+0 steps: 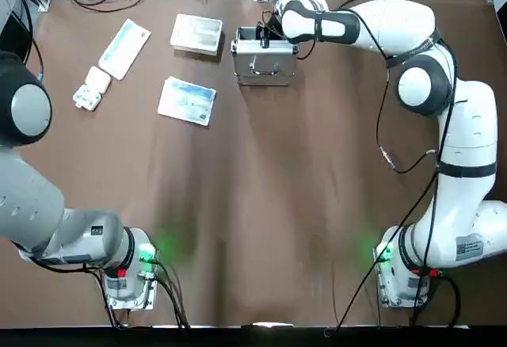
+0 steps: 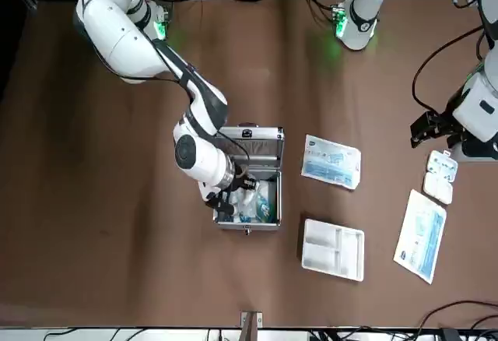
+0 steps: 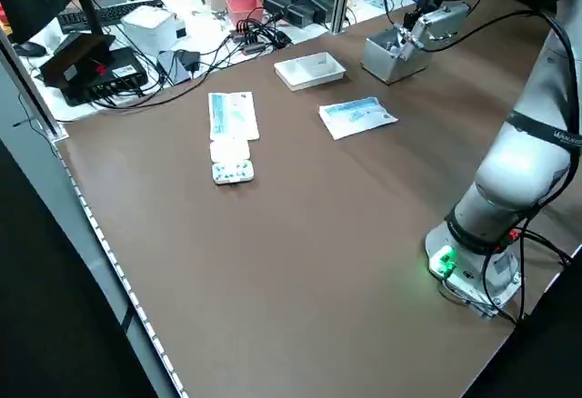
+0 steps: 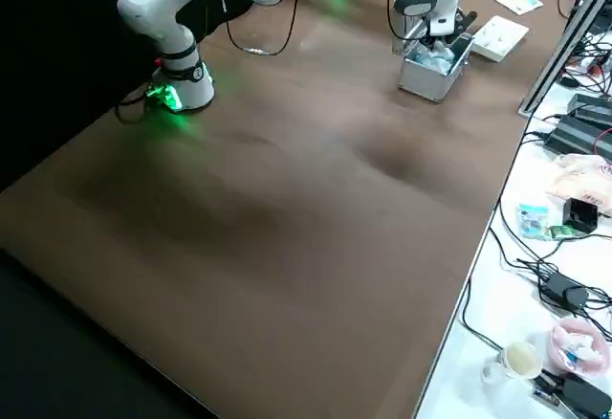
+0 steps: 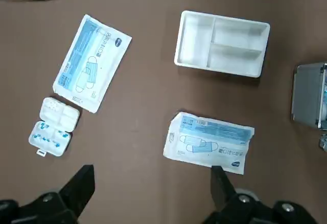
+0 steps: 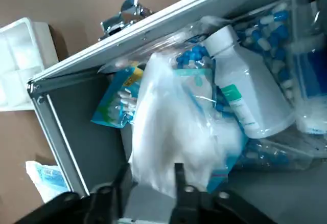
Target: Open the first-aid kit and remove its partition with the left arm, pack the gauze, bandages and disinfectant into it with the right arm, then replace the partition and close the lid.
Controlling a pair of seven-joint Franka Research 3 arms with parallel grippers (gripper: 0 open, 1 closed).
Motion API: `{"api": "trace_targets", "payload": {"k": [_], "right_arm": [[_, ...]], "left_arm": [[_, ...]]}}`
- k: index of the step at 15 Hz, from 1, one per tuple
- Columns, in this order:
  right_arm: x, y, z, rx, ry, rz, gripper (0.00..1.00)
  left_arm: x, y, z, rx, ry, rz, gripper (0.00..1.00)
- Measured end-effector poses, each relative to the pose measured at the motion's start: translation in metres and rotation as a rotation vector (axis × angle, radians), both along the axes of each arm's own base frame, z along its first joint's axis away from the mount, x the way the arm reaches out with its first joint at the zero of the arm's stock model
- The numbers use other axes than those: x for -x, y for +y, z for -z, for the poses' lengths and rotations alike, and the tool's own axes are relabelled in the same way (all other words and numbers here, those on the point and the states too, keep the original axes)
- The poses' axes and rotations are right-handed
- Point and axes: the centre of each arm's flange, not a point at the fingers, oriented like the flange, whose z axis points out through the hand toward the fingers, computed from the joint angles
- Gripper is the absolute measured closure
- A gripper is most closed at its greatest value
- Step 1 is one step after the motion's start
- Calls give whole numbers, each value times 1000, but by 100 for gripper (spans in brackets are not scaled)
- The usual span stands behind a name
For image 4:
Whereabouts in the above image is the paper cup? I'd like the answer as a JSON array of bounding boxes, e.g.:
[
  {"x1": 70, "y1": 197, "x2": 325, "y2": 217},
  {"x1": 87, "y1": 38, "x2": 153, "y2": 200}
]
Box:
[{"x1": 499, "y1": 341, "x2": 544, "y2": 381}]

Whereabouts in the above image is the black power adapter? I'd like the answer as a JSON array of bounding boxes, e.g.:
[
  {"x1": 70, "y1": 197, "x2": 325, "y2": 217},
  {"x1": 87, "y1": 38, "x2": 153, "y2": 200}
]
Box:
[{"x1": 539, "y1": 270, "x2": 589, "y2": 310}]

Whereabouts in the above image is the black device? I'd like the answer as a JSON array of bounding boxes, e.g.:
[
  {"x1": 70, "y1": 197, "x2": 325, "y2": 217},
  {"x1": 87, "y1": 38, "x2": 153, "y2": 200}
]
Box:
[{"x1": 558, "y1": 373, "x2": 612, "y2": 419}]

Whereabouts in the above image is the pink plastic container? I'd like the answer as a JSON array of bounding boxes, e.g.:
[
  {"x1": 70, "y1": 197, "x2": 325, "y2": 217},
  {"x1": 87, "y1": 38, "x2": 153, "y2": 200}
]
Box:
[{"x1": 549, "y1": 318, "x2": 608, "y2": 377}]

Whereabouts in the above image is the small black open box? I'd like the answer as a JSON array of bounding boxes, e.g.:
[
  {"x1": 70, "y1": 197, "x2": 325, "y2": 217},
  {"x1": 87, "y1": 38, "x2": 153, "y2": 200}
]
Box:
[{"x1": 562, "y1": 197, "x2": 600, "y2": 234}]

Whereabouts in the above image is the plastic bag orange print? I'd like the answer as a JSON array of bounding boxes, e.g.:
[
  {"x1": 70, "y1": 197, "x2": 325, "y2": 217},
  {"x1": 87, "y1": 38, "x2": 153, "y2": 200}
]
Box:
[{"x1": 547, "y1": 153, "x2": 612, "y2": 217}]

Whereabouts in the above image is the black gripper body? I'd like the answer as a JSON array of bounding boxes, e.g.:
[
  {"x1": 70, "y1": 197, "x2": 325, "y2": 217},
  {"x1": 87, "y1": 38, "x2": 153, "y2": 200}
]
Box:
[{"x1": 426, "y1": 20, "x2": 468, "y2": 52}]

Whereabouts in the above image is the white plastic partition tray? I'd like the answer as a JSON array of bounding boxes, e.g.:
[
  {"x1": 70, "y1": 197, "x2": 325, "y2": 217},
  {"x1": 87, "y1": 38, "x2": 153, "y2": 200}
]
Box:
[{"x1": 471, "y1": 15, "x2": 531, "y2": 62}]

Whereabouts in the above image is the aluminium camera post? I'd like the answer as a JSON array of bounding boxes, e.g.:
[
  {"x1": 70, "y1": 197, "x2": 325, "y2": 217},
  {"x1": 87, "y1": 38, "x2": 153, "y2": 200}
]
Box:
[{"x1": 517, "y1": 0, "x2": 612, "y2": 117}]

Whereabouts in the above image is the black cable with silver plug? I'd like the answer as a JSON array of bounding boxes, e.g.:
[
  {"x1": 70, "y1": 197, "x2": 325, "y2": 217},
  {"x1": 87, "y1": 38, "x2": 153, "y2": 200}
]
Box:
[{"x1": 224, "y1": 0, "x2": 301, "y2": 57}]

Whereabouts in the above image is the silver aluminium first-aid case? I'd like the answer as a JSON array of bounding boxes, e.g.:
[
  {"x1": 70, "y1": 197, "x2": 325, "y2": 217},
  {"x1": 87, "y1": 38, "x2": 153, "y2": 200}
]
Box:
[{"x1": 390, "y1": 5, "x2": 475, "y2": 103}]

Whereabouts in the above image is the small teal white packet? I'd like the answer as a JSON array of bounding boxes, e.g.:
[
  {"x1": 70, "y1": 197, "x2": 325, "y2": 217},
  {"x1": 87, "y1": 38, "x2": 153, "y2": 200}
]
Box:
[{"x1": 515, "y1": 203, "x2": 550, "y2": 241}]

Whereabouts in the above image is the black power supply brick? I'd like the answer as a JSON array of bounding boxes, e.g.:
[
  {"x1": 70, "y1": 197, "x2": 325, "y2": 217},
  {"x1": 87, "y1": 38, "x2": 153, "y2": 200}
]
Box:
[
  {"x1": 571, "y1": 93, "x2": 612, "y2": 126},
  {"x1": 545, "y1": 115, "x2": 612, "y2": 157}
]

